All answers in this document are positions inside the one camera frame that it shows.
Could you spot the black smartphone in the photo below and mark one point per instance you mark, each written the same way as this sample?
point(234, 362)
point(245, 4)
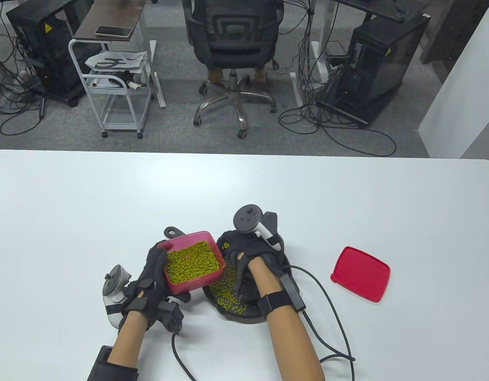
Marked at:
point(113, 31)

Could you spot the black frying pan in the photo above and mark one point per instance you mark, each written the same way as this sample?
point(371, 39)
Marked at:
point(244, 318)

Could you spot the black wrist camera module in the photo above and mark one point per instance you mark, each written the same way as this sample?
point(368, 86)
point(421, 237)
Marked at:
point(172, 315)

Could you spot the red container lid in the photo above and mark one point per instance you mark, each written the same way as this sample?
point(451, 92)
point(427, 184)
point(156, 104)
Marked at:
point(359, 274)

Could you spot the black computer tower case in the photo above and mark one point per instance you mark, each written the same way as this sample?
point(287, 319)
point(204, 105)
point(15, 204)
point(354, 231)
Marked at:
point(387, 79)
point(49, 59)

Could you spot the red plastic container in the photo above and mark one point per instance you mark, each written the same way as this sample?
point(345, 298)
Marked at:
point(180, 286)

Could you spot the person's right forearm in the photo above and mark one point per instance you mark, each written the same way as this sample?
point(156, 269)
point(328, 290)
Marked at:
point(292, 341)

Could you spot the black office chair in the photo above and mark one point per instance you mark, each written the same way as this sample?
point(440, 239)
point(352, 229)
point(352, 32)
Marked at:
point(236, 39)

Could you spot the dark brown cabinet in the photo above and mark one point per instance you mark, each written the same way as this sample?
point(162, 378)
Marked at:
point(451, 31)

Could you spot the white desk leg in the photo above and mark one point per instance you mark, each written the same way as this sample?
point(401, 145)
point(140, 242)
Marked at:
point(159, 87)

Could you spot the white device with red mark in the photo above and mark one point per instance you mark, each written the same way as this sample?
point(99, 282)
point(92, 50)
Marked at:
point(105, 82)

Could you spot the white power strip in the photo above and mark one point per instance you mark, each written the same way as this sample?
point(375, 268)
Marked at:
point(24, 83)

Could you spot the black wrist box module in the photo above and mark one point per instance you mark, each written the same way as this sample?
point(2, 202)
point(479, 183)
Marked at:
point(292, 293)

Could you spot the person's left forearm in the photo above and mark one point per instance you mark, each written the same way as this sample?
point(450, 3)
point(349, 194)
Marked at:
point(127, 341)

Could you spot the white cart with brown top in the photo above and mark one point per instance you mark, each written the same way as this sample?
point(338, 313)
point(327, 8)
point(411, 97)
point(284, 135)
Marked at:
point(109, 16)

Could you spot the white paper with black print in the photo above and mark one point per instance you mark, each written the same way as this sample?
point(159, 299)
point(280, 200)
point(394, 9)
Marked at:
point(129, 61)

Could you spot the person's left hand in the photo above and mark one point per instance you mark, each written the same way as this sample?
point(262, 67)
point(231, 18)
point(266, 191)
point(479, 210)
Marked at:
point(149, 285)

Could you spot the grey and white controller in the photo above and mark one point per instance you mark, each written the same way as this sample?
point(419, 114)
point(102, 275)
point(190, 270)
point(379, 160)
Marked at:
point(248, 218)
point(115, 281)

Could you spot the dark desk top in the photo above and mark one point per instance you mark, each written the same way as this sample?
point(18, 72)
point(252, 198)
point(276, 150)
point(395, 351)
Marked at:
point(371, 8)

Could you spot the white desk frame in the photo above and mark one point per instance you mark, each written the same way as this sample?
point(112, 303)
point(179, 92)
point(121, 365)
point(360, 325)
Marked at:
point(296, 93)

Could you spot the pile of green mung beans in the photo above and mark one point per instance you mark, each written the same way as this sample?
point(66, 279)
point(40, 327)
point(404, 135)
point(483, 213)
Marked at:
point(192, 262)

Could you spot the person's right hand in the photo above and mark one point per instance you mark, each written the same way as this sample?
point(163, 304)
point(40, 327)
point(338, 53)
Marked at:
point(248, 246)

